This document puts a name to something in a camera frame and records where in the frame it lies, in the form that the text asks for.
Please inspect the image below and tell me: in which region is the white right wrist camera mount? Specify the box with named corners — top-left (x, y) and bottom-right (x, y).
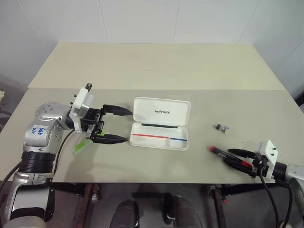
top-left (255, 140), bottom-right (277, 184)

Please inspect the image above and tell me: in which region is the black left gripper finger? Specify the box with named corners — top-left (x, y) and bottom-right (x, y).
top-left (103, 104), bottom-right (133, 117)
top-left (91, 134), bottom-right (129, 145)

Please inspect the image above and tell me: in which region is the dark rounded shape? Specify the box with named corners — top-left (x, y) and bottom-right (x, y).
top-left (111, 199), bottom-right (140, 228)
top-left (163, 194), bottom-right (208, 228)

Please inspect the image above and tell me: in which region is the rusty brown table leg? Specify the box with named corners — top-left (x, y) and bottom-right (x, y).
top-left (75, 183), bottom-right (101, 228)
top-left (207, 185), bottom-right (227, 228)

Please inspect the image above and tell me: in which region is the green and white marker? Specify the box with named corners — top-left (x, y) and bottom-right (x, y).
top-left (72, 133), bottom-right (105, 156)

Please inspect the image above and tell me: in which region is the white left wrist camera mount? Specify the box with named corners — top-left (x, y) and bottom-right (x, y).
top-left (70, 83), bottom-right (95, 132)

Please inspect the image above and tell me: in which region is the black marker with red cap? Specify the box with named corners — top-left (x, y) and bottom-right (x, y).
top-left (209, 146), bottom-right (251, 168)

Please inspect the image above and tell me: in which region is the dark object at wall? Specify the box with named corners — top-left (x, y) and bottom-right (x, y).
top-left (294, 91), bottom-right (304, 108)

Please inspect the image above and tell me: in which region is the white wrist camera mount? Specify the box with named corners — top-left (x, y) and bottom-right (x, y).
top-left (255, 140), bottom-right (277, 184)
top-left (70, 83), bottom-right (95, 132)

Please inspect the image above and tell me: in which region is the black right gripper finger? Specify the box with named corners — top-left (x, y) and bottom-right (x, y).
top-left (228, 148), bottom-right (257, 160)
top-left (223, 159), bottom-right (256, 177)

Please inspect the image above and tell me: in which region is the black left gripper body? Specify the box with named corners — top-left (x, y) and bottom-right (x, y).
top-left (80, 108), bottom-right (106, 141)

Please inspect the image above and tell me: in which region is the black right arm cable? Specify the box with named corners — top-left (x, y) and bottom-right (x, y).
top-left (259, 175), bottom-right (293, 228)

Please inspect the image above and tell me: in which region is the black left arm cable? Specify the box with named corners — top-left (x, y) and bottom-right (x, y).
top-left (0, 130), bottom-right (75, 190)

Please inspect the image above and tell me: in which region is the white label with blue writing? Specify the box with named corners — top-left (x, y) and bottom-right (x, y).
top-left (30, 124), bottom-right (48, 138)

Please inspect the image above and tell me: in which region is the small black and clear object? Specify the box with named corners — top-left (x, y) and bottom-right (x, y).
top-left (215, 123), bottom-right (231, 134)

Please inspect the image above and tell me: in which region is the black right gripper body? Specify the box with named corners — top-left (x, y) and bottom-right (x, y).
top-left (251, 153), bottom-right (268, 179)

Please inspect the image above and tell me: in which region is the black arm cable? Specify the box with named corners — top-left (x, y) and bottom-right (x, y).
top-left (0, 130), bottom-right (75, 190)
top-left (259, 175), bottom-right (293, 228)

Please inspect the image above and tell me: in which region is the white hinged pencil case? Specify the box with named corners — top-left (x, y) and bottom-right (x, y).
top-left (129, 96), bottom-right (192, 151)

